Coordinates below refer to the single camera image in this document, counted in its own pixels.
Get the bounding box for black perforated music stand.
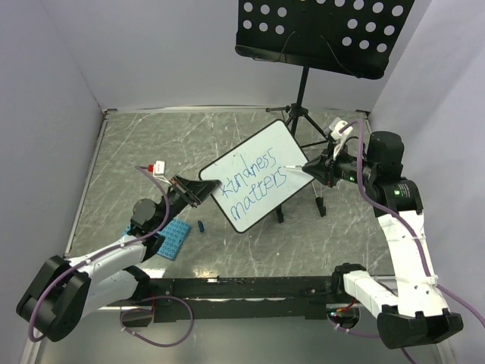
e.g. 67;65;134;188
235;0;414;133

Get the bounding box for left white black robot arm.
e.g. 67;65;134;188
16;175;221;342

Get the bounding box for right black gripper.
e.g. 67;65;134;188
302;140;377;187

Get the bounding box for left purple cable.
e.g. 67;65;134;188
27;165;195;347

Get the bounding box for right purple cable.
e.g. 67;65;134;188
330;120;485;364

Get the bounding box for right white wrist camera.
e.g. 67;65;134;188
327;118;353;161

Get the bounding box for purple cable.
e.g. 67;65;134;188
330;120;485;364
27;165;195;347

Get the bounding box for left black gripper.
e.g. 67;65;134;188
153;174;221;231

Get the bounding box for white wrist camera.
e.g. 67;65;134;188
327;118;353;161
147;160;170;184

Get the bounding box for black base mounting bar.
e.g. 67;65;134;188
109;276;361;323

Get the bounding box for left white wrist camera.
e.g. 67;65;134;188
147;160;170;184

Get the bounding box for black whiteboard easel stand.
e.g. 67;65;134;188
274;182;327;224

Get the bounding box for white board with black frame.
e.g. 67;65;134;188
199;119;313;234

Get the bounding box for blue studded building plate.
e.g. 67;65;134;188
142;219;191;262

